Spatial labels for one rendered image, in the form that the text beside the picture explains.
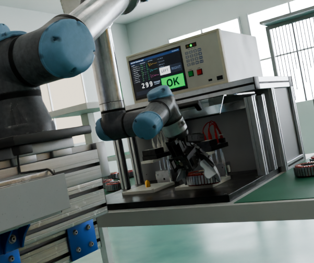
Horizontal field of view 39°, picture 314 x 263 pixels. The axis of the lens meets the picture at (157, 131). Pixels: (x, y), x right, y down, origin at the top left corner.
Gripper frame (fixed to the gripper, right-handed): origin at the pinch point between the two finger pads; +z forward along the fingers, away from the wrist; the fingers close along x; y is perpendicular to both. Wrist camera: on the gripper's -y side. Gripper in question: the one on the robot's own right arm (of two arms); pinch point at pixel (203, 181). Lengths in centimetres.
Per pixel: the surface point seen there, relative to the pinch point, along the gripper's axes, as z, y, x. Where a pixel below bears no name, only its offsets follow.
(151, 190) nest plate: 2.3, -0.8, -24.2
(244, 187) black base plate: 3.8, -0.6, 13.5
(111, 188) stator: 12, -19, -64
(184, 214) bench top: 0.4, 16.6, 1.0
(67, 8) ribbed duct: -67, -120, -135
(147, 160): -2.5, -15.0, -32.5
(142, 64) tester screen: -35, -38, -33
